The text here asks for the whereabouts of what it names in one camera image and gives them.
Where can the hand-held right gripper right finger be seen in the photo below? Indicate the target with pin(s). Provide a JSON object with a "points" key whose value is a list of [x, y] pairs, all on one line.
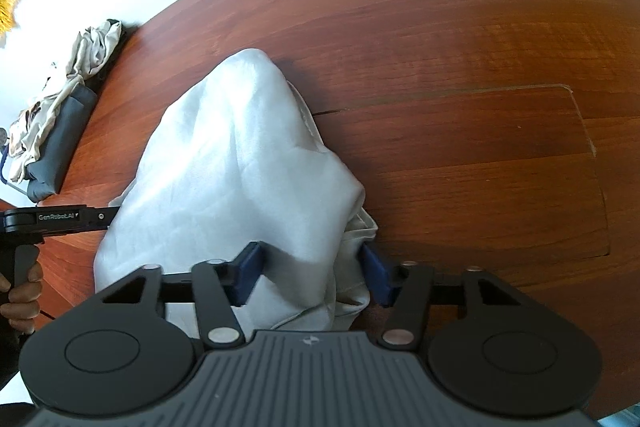
{"points": [[376, 277]]}

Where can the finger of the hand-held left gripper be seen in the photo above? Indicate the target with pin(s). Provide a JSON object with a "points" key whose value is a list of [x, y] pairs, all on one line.
{"points": [[100, 219]]}

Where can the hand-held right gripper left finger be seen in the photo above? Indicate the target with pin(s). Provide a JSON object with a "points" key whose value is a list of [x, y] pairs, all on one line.
{"points": [[248, 274]]}

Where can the white silky garment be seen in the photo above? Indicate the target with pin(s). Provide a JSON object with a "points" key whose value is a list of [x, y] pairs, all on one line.
{"points": [[240, 167]]}

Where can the person's left hand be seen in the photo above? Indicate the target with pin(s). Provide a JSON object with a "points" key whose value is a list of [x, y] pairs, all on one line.
{"points": [[25, 302]]}

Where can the blue metal rod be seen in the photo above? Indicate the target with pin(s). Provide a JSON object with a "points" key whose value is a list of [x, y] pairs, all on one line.
{"points": [[3, 167]]}

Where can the grey cloth under beige cloth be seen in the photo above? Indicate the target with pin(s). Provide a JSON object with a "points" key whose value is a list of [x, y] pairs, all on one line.
{"points": [[65, 132]]}

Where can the crumpled beige cloth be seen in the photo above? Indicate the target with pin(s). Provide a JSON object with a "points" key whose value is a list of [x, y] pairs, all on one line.
{"points": [[90, 52]]}

